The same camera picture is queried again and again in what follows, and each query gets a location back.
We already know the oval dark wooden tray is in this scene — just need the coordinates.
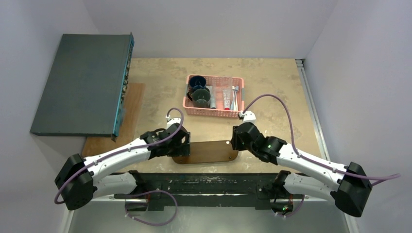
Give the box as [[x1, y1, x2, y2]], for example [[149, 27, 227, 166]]
[[172, 140, 239, 165]]

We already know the dark green grey mug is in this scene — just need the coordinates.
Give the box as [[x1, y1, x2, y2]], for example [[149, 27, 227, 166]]
[[187, 88, 211, 108]]

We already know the navy blue mug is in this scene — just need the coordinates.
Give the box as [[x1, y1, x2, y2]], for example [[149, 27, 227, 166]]
[[189, 75, 207, 90]]

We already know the white grey toothpaste tube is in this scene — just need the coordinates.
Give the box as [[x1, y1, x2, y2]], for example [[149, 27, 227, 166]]
[[206, 85, 216, 109]]

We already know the clear crystal toothbrush holder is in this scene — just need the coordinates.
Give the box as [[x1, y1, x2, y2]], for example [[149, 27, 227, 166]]
[[212, 76, 233, 91]]

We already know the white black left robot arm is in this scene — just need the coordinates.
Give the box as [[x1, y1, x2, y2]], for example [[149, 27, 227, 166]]
[[54, 123, 190, 210]]

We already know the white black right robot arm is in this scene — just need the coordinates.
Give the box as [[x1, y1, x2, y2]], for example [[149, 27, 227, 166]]
[[231, 122, 372, 217]]

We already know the white red toothpaste tube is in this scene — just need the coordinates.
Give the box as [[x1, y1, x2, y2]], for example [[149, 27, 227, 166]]
[[223, 88, 232, 110]]

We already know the light wooden base board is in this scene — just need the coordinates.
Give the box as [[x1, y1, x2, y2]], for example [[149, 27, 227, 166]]
[[81, 83, 145, 157]]

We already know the dark grey shelf board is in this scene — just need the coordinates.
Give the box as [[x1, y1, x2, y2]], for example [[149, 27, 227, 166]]
[[30, 33, 135, 140]]

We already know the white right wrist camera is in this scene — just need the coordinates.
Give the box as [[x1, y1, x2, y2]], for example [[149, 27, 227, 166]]
[[239, 110, 257, 124]]

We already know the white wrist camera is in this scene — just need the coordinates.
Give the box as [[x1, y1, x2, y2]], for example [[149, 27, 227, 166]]
[[239, 110, 257, 124], [166, 115, 181, 129]]

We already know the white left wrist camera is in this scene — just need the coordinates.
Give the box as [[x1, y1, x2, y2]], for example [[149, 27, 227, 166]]
[[166, 115, 181, 129]]

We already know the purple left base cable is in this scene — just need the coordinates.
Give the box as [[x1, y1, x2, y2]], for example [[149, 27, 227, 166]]
[[124, 191, 179, 227]]

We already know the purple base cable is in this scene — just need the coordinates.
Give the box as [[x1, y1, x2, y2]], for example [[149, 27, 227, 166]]
[[274, 194, 305, 219], [124, 191, 179, 227]]

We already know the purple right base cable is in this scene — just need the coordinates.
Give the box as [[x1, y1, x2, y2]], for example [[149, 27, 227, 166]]
[[274, 194, 305, 219]]

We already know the aluminium frame rail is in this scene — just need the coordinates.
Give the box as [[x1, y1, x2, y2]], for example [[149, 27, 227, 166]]
[[295, 59, 330, 161]]

